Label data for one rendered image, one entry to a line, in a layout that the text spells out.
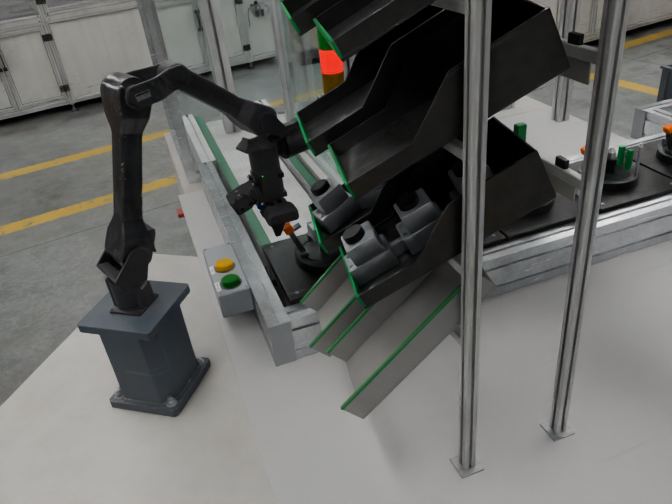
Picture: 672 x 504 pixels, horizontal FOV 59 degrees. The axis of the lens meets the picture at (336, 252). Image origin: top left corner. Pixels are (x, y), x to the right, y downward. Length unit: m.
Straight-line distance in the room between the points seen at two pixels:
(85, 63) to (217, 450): 5.62
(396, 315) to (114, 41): 5.74
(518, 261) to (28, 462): 1.02
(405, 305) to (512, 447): 0.30
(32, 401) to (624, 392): 1.11
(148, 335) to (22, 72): 5.49
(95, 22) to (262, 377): 5.49
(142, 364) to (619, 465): 0.80
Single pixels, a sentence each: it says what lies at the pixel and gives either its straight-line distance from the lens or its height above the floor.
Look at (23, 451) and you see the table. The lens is 1.25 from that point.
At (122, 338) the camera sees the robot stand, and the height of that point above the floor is 1.03.
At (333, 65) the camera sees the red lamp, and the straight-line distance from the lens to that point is 1.34.
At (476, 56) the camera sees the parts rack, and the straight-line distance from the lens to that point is 0.65.
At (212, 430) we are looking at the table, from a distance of 1.13.
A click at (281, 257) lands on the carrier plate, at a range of 1.33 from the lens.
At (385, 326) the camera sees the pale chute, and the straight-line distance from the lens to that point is 0.96.
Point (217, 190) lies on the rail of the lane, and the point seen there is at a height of 0.95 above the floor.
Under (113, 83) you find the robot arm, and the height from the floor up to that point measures 1.44.
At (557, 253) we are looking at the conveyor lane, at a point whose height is 0.92.
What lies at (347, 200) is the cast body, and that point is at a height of 1.24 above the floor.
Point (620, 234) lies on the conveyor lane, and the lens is 1.50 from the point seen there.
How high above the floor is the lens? 1.67
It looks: 32 degrees down
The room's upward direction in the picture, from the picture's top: 7 degrees counter-clockwise
